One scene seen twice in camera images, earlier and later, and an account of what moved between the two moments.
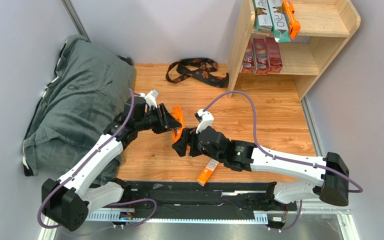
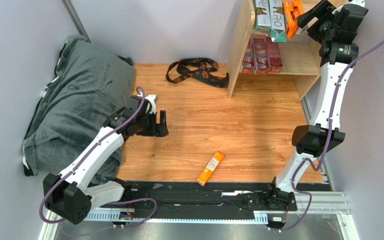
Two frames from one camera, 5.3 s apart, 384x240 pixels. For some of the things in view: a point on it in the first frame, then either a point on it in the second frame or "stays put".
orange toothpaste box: x=176 y=112 → x=297 y=9
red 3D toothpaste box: x=260 y=56 stays put
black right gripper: x=191 y=143 → x=316 y=12
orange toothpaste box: x=207 y=172 stays put
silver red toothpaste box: x=274 y=59 stays put
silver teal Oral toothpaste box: x=264 y=23 stays put
